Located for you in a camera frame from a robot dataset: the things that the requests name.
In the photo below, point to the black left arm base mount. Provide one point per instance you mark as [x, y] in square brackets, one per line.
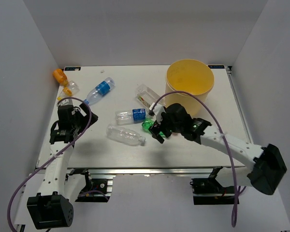
[91, 189]

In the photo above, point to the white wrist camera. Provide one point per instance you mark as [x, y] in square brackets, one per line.
[156, 110]
[65, 102]

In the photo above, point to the small clear bottle orange label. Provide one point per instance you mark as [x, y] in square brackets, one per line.
[68, 91]

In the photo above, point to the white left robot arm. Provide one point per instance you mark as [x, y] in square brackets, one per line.
[52, 207]

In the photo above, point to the blue table sticker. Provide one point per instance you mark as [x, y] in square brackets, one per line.
[66, 69]
[216, 66]

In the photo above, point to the blue table sticker right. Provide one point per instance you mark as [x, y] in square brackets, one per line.
[216, 66]

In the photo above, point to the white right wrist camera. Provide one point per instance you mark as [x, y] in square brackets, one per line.
[156, 110]

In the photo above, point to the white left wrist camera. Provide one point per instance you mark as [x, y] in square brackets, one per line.
[65, 102]

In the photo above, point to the green plastic bottle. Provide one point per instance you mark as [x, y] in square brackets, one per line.
[147, 123]

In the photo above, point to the clear bottle blue square label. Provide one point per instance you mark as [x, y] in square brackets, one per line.
[128, 117]

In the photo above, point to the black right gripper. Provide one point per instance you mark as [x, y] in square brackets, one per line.
[156, 128]

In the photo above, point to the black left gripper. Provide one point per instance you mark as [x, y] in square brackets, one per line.
[78, 113]

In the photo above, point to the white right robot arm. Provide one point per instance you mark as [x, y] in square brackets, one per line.
[264, 166]

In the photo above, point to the yellow plastic bin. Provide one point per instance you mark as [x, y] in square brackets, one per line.
[189, 79]

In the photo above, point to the blue table sticker left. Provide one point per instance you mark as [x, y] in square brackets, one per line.
[66, 69]

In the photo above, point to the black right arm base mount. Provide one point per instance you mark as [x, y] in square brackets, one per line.
[208, 191]

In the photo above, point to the clear unlabeled plastic bottle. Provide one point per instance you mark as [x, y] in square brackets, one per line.
[124, 135]

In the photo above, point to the clear bottle blue cap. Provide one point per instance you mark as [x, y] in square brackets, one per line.
[97, 93]

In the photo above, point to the clear juice bottle apple label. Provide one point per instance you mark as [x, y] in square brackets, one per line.
[146, 96]

